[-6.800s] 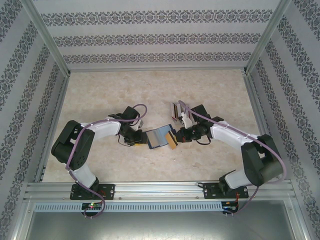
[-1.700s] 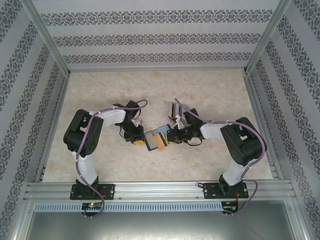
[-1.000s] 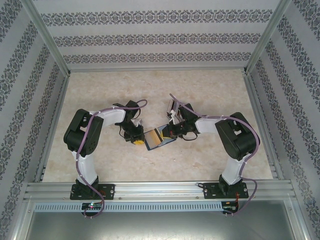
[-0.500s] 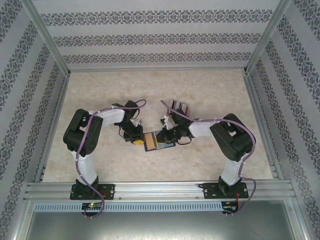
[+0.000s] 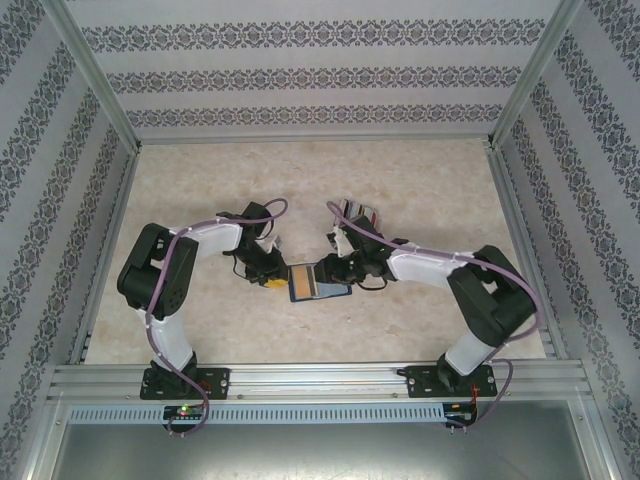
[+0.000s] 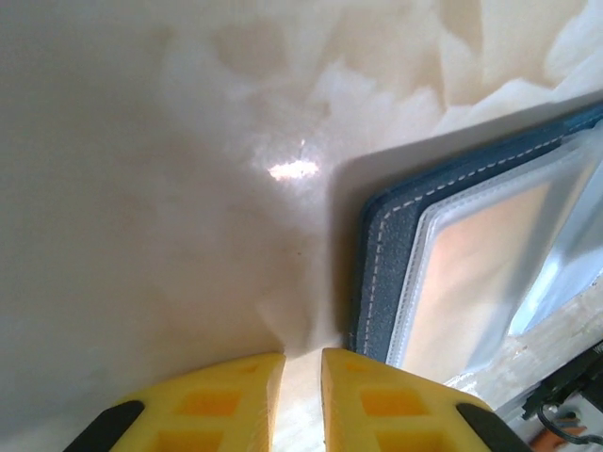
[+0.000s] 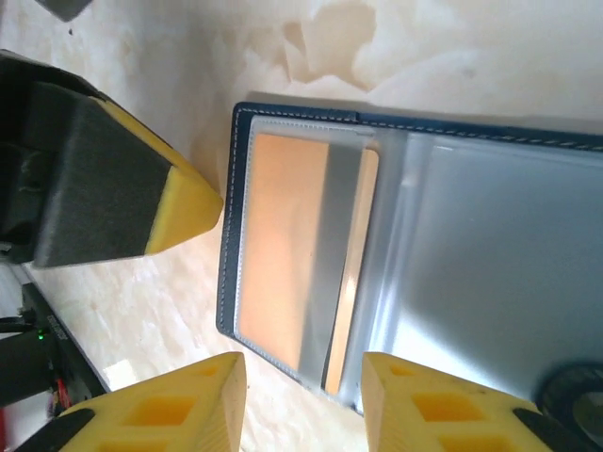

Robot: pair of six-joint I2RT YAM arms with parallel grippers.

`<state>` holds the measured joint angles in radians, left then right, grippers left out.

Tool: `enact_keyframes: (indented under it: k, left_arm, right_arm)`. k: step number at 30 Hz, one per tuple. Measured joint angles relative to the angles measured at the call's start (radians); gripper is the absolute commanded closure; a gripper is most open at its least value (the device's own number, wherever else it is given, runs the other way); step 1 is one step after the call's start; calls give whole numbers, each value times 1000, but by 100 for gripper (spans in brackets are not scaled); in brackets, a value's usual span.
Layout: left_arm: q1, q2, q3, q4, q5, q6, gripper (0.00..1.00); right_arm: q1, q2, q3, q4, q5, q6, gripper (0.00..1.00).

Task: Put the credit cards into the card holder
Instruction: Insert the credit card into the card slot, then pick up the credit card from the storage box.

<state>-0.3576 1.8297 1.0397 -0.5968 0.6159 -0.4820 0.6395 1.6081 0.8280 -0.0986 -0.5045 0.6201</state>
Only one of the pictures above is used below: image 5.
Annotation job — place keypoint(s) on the blue leather card holder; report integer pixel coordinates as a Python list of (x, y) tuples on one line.
[(332, 291)]

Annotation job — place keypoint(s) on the orange striped credit card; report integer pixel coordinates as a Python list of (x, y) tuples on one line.
[(301, 282)]

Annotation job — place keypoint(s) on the clear acrylic card rack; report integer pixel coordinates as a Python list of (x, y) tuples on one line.
[(380, 220)]

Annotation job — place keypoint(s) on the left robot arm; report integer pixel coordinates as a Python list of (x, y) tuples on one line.
[(177, 345)]

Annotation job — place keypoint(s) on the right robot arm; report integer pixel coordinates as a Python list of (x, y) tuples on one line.
[(425, 272)]

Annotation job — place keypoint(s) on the plastic credit card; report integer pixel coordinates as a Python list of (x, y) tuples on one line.
[(373, 213), (363, 210), (345, 205), (354, 207)]

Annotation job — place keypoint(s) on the small controller circuit board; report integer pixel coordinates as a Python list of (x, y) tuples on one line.
[(185, 411), (457, 414)]

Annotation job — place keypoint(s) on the grey sheet metal shelf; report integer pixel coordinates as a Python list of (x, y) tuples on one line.
[(320, 450)]

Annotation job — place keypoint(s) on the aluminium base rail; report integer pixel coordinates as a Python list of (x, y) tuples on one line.
[(315, 382)]

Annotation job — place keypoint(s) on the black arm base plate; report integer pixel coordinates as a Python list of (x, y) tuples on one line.
[(220, 382), (415, 382)]

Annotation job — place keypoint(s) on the aluminium back rail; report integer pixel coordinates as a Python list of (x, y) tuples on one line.
[(315, 139)]

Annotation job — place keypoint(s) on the aluminium side rail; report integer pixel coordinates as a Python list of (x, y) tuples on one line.
[(107, 250), (524, 250)]

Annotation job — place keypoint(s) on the aluminium frame post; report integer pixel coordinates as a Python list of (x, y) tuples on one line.
[(531, 75), (100, 82)]

